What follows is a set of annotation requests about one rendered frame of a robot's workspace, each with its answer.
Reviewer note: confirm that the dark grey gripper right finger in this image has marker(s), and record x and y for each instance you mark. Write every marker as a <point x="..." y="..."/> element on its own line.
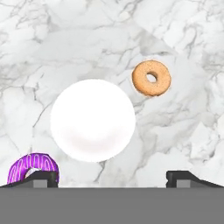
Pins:
<point x="179" y="176"/>

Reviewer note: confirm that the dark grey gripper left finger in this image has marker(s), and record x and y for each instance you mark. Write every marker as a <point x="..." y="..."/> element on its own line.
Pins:
<point x="43" y="176"/>

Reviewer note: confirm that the purple frosted donut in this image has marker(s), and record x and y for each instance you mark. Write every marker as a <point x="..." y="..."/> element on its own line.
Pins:
<point x="35" y="163"/>

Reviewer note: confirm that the white round plate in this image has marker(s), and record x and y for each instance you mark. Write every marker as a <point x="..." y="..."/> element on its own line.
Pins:
<point x="92" y="120"/>

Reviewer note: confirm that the plain brown donut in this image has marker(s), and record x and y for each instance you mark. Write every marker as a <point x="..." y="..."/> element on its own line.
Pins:
<point x="143" y="80"/>

